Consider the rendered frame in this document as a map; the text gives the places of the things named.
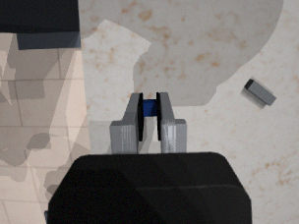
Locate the small blue block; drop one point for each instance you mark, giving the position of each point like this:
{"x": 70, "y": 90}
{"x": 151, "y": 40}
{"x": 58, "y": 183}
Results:
{"x": 150, "y": 108}

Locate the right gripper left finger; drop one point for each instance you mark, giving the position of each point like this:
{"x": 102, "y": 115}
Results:
{"x": 126, "y": 134}

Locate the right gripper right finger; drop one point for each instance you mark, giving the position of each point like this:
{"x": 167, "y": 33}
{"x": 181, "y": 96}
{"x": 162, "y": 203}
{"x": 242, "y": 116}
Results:
{"x": 171, "y": 132}

